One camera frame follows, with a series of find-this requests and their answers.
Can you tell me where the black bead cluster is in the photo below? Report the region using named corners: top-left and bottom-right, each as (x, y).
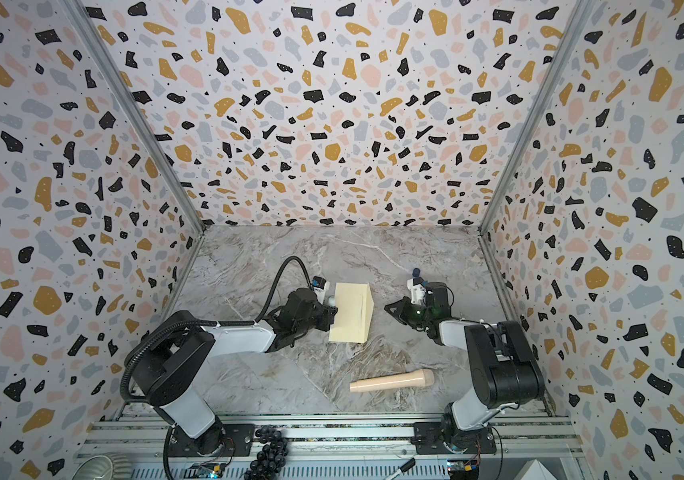
top-left (243, 426), bottom-right (289, 480)

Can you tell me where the black corrugated cable conduit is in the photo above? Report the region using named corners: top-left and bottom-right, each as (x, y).
top-left (256, 255), bottom-right (314, 322)

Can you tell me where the aluminium corner post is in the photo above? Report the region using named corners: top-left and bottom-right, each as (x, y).
top-left (60, 0), bottom-right (205, 234)
top-left (479, 0), bottom-right (595, 240)

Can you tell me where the cream paper envelope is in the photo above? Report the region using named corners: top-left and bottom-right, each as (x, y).
top-left (329, 283), bottom-right (374, 344)

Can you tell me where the black marker pen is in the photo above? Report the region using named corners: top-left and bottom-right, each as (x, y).
top-left (385, 458), bottom-right (416, 480)

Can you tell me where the ribbed grey round object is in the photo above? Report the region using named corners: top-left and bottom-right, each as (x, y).
top-left (72, 454), bottom-right (133, 480)

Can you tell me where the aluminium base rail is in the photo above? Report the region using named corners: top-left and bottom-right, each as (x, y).
top-left (76, 413), bottom-right (591, 479)

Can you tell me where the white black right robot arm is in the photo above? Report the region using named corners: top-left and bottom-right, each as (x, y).
top-left (384, 277), bottom-right (545, 453)

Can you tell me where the aluminium corner post right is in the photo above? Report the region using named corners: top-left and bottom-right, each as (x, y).
top-left (479, 0), bottom-right (595, 240)

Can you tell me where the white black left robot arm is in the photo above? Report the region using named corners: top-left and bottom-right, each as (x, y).
top-left (119, 287), bottom-right (338, 456)

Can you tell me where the beige toy microphone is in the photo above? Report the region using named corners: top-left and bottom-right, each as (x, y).
top-left (349, 369), bottom-right (435, 393)

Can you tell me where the aluminium corner post left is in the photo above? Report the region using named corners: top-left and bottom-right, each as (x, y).
top-left (60, 0), bottom-right (205, 234)

